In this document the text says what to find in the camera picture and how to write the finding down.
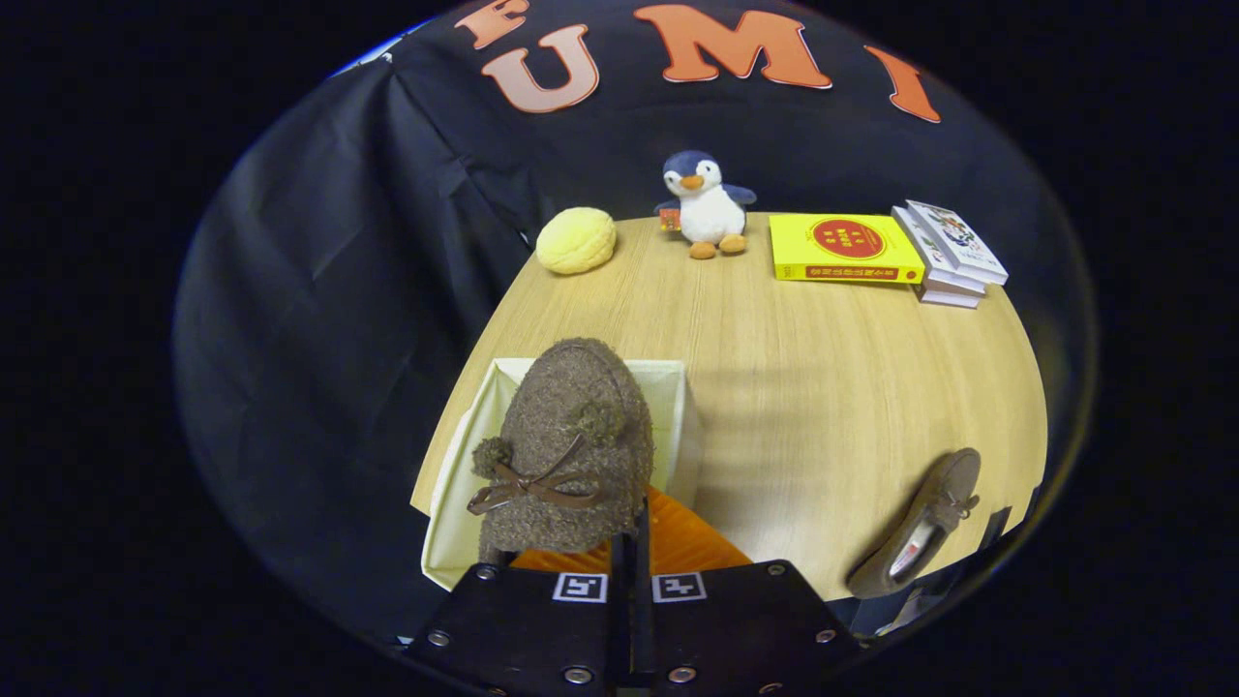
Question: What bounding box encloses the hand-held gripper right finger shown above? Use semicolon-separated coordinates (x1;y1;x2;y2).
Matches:
634;484;862;696

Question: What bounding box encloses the beige fabric storage box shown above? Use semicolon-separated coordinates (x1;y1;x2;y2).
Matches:
410;356;704;591

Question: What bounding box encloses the yellow book with red circle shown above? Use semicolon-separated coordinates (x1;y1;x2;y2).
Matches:
769;213;925;285

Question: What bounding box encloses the brown fuzzy shoe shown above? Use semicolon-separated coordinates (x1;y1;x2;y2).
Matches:
467;337;656;567
847;447;983;599

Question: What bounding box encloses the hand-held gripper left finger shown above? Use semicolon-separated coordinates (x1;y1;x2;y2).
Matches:
402;489;635;696

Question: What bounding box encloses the yellow bun-shaped plush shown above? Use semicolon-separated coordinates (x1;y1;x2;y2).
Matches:
535;206;618;276

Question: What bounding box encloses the penguin plush toy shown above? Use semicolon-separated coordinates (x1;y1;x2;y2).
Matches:
653;150;758;260

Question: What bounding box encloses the white book with illustrated cover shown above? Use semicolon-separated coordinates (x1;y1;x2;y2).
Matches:
905;199;1009;287

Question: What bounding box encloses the black backdrop cloth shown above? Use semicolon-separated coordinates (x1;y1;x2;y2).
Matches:
174;0;1095;640

